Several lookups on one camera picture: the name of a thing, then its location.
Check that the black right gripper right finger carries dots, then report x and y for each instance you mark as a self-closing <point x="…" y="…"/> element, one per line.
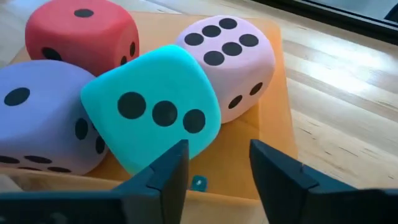
<point x="280" y="186"/>

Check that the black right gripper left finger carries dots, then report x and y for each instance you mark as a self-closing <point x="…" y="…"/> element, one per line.
<point x="161" y="186"/>

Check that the small blue translucent die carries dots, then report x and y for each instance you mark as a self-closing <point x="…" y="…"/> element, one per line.
<point x="199" y="184"/>

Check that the large teal foam die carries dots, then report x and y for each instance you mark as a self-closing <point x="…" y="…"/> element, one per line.
<point x="149" y="77"/>

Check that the large purple foam die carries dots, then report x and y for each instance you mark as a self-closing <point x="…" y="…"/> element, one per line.
<point x="40" y="124"/>

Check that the large red foam die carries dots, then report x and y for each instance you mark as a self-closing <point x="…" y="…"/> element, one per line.
<point x="93" y="34"/>

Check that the large pink foam die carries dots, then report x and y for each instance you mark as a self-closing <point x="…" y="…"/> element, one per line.
<point x="248" y="68"/>

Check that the orange translucent plastic bin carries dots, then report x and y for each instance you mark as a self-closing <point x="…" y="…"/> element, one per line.
<point x="236" y="155"/>

